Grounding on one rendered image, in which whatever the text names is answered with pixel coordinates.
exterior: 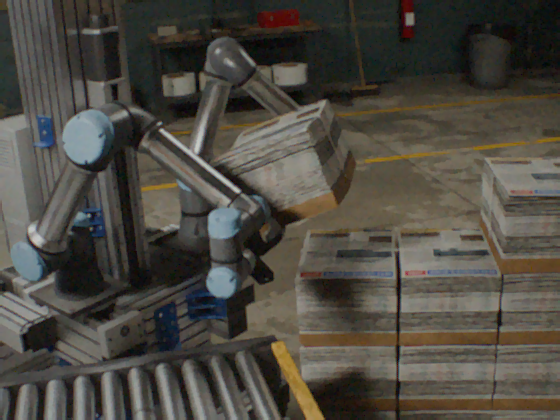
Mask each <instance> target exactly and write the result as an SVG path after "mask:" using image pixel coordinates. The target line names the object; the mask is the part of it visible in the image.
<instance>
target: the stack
mask: <svg viewBox="0 0 560 420"><path fill-rule="evenodd" d="M396 235H397V249H396V246H395V235H394V229H382V228H365V229H316V230H308V233H307V236H306V238H305V242H304V247H303V250H301V259H300V262H299V265H298V270H297V274H296V279H295V289H296V297H297V300H298V301H297V309H298V314H297V317H298V323H299V324H298V328H299V331H300V333H360V334H380V333H396V317H397V346H388V345H382V346H301V347H300V358H301V368H302V377H303V378H304V382H305V384H306V386H307V388H308V389H309V391H310V393H311V395H312V397H313V398H314V399H372V398H396V410H320V412H321V414H322V415H323V417H324V419H325V420H560V410H540V411H535V410H503V411H499V410H470V411H462V410H436V411H419V410H400V411H398V400H410V399H450V398H458V399H483V398H490V399H491V395H492V396H493V399H516V398H540V399H556V398H560V343H554V344H509V345H499V344H498V341H497V338H496V344H472V345H429V346H427V345H399V334H400V333H435V332H480V331H497V328H498V329H499V334H500V332H520V331H560V272H543V273H500V272H499V267H498V266H497V264H496V262H495V259H494V257H493V255H492V252H491V249H490V247H489V245H488V243H487V242H486V239H485V235H484V233H483V230H482V228H414V229H399V230H397V234H396ZM396 251H397V257H398V261H397V271H396ZM302 252H303V255H302ZM396 299H397V300H396ZM396 303H397V306H398V316H397V307H396ZM398 319H399V329H398ZM497 325H498V327H497ZM396 370H397V374H396ZM396 384H398V387H397V395H396ZM397 398H398V400H397Z"/></svg>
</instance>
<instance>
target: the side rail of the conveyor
mask: <svg viewBox="0 0 560 420"><path fill-rule="evenodd" d="M273 342H278V341H277V339H276V337H275V335H274V334H272V335H267V336H261V337H256V338H251V339H245V340H239V341H234V342H231V341H229V342H223V343H218V344H212V345H207V346H202V347H196V348H193V347H190V348H185V349H180V350H175V351H169V352H159V353H153V354H148V355H143V356H133V357H127V358H122V359H116V360H106V361H101V362H96V363H90V364H89V363H86V364H80V365H75V366H70V367H66V366H65V367H60V368H55V369H50V370H39V371H35V372H29V373H24V374H21V373H19V374H14V375H9V376H4V377H0V388H6V389H8V390H10V392H11V394H12V407H11V412H10V416H9V420H14V417H15V413H16V408H17V402H18V391H19V389H20V388H21V387H22V386H23V385H24V384H33V385H36V386H37V387H39V390H40V395H41V396H40V404H39V412H38V420H44V418H45V414H44V409H45V400H46V392H47V388H46V386H47V384H48V383H49V382H50V381H52V380H57V379H59V380H62V381H64V382H65V383H66V384H67V385H68V398H67V411H68V415H67V420H70V419H73V418H74V403H73V394H74V382H75V380H76V378H78V377H79V376H82V375H88V376H91V377H92V379H93V380H94V383H95V391H96V415H99V414H103V413H102V383H101V377H102V376H103V374H105V373H106V372H108V371H117V372H118V373H119V374H120V376H121V378H122V388H123V395H124V399H125V410H132V405H131V396H130V386H129V378H128V373H129V371H130V370H131V369H133V368H135V367H140V368H144V369H147V372H148V376H149V380H150V384H151V388H152V394H153V400H154V406H156V405H161V403H160V398H159V392H158V387H157V382H156V376H155V370H156V368H157V366H158V365H159V364H161V363H168V364H171V365H173V366H174V367H175V370H176V375H177V379H178V383H179V387H180V391H181V396H182V400H183V401H186V400H189V398H188V394H187V390H186V386H185V382H184V378H183V374H182V370H181V366H182V364H183V363H184V362H185V361H186V360H187V359H190V358H191V359H196V360H199V361H200V362H201V364H202V367H203V370H204V373H205V376H206V380H207V382H208V386H209V389H210V392H211V395H212V396H214V395H217V393H216V389H215V386H214V383H213V380H212V377H211V374H210V371H209V368H208V361H209V359H210V358H211V357H212V356H214V355H217V354H222V355H224V356H226V357H227V359H228V362H229V364H230V366H231V369H232V372H233V375H234V377H235V379H236V382H237V385H238V387H239V390H240V391H244V390H245V387H244V386H243V383H242V380H241V378H240V376H239V372H238V368H237V366H236V363H235V357H236V354H237V353H239V352H240V351H243V350H249V351H251V352H252V353H253V355H254V357H255V359H256V361H257V364H258V366H259V367H260V370H261V372H262V374H263V377H264V378H265V381H266V383H267V385H268V387H270V386H274V385H279V384H282V376H281V366H280V364H279V362H278V360H277V358H276V357H275V355H274V353H273V350H272V348H271V343H273Z"/></svg>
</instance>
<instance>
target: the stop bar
mask: <svg viewBox="0 0 560 420"><path fill-rule="evenodd" d="M271 348H272V350H273V353H274V355H275V357H276V358H277V360H278V362H279V364H280V366H281V368H282V369H283V371H284V374H285V376H286V378H287V379H288V383H289V385H290V387H291V388H292V390H293V393H294V395H295V397H296V398H297V400H298V402H299V404H300V406H301V407H302V411H303V414H304V415H305V417H306V419H307V420H325V419H324V417H323V415H322V414H321V412H320V410H319V408H318V406H317V403H316V402H315V400H314V398H313V397H312V395H311V393H310V391H309V389H308V388H307V386H306V384H305V382H304V378H303V377H302V375H301V374H300V372H299V370H298V368H297V367H296V365H295V363H294V361H293V359H292V357H291V355H290V354H289V352H288V348H287V346H286V345H285V344H284V342H283V341H279V342H273V343H271Z"/></svg>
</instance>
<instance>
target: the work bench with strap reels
mask: <svg viewBox="0 0 560 420"><path fill-rule="evenodd" d="M274 10H281V11H272V12H261V13H259V14H258V15H257V18H258V25H245V26H239V27H243V28H250V29H247V30H245V31H243V30H242V31H239V32H237V31H230V30H228V29H213V28H212V31H213V34H214V35H210V36H211V41H212V42H214V41H215V40H217V39H219V38H224V37H227V38H232V39H234V40H236V41H237V42H240V41H251V40H262V39H273V38H285V37H296V36H299V39H300V60H301V63H281V64H276V65H272V66H271V67H266V66H259V71H260V72H262V73H263V74H264V75H265V76H266V77H267V78H269V79H270V81H271V82H272V83H274V84H275V85H276V86H277V87H279V88H280V89H281V90H282V91H283V92H284V93H287V92H296V91H302V97H300V98H302V99H304V98H309V97H308V93H307V90H315V89H316V97H317V102H320V101H323V100H322V73H321V54H320V46H319V30H322V26H320V25H317V24H315V25H314V26H304V23H303V22H304V21H303V22H299V16H300V14H299V12H298V10H295V9H291V10H284V9H283V10H282V8H281V9H274ZM197 32H200V29H199V30H190V31H185V32H178V33H177V34H171V35H166V37H165V38H163V39H158V37H162V36H158V34H152V35H147V37H148V40H150V41H151V45H150V49H151V57H152V65H153V73H154V74H153V81H154V89H155V98H156V106H157V110H156V114H155V115H157V114H161V121H162V123H164V125H165V126H168V123H167V124H166V121H167V117H166V109H165V105H174V104H184V103H193V102H200V100H201V96H202V92H203V89H204V85H205V81H206V78H205V77H204V72H201V73H199V77H200V86H197V87H195V77H194V73H187V72H180V73H173V74H169V75H165V76H163V75H162V66H161V58H160V48H161V49H162V48H173V47H184V46H195V45H206V44H210V39H209V36H198V35H197ZM200 33H201V32H200ZM307 35H314V47H315V72H316V82H315V81H313V80H311V79H309V78H308V70H307V64H305V49H304V36H307ZM271 78H272V79H271ZM249 96H251V94H250V93H248V92H247V91H246V90H245V89H243V88H242V89H239V88H237V87H236V86H234V85H233V86H232V87H231V89H230V93H229V97H228V99H230V98H239V97H249Z"/></svg>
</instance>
